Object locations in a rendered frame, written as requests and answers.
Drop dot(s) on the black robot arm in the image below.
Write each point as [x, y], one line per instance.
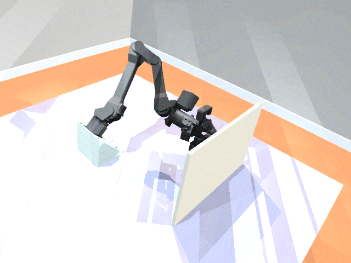
[115, 108]

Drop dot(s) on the cream flat panel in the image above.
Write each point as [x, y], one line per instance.
[211, 162]

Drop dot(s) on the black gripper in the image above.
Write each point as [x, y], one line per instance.
[204, 125]

